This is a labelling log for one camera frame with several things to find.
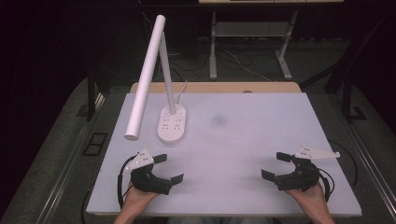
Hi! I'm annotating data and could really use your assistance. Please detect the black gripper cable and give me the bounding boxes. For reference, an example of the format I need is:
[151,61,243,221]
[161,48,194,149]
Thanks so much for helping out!
[317,167,336,203]
[116,154,138,209]

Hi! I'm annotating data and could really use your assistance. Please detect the person's right hand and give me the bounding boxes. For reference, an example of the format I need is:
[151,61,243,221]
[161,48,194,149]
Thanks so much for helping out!
[284,181,329,217]

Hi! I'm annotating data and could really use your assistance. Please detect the person's left hand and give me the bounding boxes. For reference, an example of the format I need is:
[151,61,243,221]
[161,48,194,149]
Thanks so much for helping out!
[121,181,161,217]

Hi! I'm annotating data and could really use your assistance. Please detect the black rectangular floor frame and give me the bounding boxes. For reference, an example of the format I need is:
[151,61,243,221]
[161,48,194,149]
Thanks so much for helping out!
[81,132,108,157]

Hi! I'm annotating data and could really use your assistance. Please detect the white foam table mat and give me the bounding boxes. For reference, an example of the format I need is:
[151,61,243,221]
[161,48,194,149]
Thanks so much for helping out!
[86,91,362,217]

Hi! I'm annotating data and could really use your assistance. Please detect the white lamp cable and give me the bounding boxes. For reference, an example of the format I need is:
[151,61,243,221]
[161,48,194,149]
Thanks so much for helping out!
[175,80,189,105]

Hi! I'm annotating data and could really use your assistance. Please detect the black metal stand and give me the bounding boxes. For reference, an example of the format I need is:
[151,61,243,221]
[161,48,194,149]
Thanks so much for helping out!
[300,12,396,124]
[76,66,106,122]

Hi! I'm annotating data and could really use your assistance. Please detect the grey metal desk frame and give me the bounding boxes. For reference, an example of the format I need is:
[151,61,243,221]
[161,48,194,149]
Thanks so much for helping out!
[208,10,299,81]

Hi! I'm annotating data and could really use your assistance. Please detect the white desk lamp with socket base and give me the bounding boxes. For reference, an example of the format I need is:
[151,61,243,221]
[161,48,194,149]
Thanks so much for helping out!
[124,14,188,145]

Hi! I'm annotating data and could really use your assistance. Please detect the thin black floor cable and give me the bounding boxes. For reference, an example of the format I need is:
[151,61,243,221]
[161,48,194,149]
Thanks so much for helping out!
[329,140,360,188]

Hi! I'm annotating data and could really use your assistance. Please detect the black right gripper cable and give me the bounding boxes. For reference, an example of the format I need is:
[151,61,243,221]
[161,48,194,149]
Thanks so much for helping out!
[317,167,336,203]

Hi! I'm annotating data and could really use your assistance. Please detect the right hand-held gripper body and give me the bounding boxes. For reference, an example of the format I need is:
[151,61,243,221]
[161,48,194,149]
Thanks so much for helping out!
[275,144,341,192]

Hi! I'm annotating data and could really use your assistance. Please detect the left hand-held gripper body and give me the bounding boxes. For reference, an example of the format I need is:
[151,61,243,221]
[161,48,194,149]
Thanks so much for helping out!
[124,148,173,196]

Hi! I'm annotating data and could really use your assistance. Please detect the white floor cable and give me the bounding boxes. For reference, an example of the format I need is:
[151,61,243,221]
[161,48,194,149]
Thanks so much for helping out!
[223,49,273,83]

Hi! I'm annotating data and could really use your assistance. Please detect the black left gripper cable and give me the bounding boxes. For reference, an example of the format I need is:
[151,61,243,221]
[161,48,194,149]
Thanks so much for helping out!
[116,154,138,209]

